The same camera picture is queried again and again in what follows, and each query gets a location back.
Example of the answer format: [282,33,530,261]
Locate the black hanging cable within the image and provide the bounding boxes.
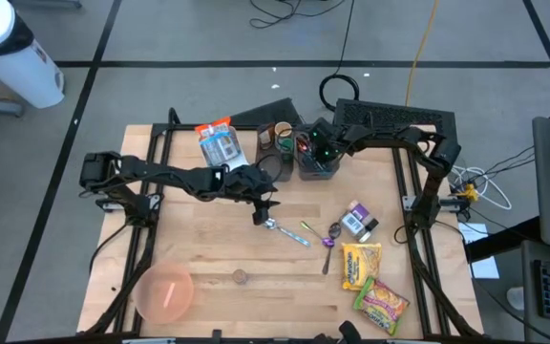
[319,0,361,114]

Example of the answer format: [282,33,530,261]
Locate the yellow ramen packet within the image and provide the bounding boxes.
[341,242,384,291]

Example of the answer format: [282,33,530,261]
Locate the pink translucent bowl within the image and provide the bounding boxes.
[134,261,195,326]

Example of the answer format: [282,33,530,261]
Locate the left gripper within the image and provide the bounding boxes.
[222,164,281,226]

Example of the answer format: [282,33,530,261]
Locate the grey-white snack packet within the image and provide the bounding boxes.
[201,136,243,167]

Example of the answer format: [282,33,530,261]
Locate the thin black power cable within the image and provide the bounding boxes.
[88,220,133,276]

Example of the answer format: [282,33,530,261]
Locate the purple-label spice jar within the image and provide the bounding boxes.
[349,200,375,226]

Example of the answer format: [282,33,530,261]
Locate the tan-lidded spice jar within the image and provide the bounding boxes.
[274,120,295,140]

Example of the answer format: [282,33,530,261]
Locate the dark grey metal spoon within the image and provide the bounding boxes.
[321,222,343,276]

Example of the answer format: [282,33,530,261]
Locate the white paper sheet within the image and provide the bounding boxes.
[458,222,500,280]

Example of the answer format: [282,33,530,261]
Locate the thin black desk cables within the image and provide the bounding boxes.
[475,145,537,192]

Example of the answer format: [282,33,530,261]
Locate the white cable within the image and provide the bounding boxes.
[449,164,514,211]

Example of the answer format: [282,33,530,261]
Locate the right arm's black cable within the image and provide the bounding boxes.
[392,223,417,246]

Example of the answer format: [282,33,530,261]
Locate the green-lidded herb jar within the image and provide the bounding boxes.
[278,137,296,161]

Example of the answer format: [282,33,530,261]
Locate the orange snack packet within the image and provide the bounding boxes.
[193,117,232,140]

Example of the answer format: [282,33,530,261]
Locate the pale grey oval object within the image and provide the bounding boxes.
[506,286,527,312]

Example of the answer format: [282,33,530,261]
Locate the grey translucent plastic bin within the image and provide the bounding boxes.
[295,124,343,182]
[254,123,298,183]

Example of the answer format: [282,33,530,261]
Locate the black wedge-shaped panel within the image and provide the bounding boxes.
[229,97,305,128]

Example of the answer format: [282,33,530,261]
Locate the black perforated metal box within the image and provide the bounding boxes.
[332,98,460,163]

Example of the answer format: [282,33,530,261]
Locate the small purple-bowled iridescent spoon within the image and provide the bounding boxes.
[300,219,336,248]

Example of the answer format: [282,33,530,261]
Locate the green and pink ramen packet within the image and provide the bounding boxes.
[353,275,411,336]

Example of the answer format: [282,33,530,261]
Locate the white cylinder machine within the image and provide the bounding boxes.
[0,0,66,110]

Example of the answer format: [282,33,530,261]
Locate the blue snack packet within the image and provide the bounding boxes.
[198,133,231,147]

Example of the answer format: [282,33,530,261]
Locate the black aluminium table frame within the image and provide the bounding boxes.
[83,107,484,338]

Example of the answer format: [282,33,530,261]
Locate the white plastic bin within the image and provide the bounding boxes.
[198,124,251,174]

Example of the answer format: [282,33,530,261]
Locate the yellow cable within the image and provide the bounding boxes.
[404,0,442,107]

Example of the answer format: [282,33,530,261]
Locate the black looped cable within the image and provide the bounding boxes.
[248,0,349,30]

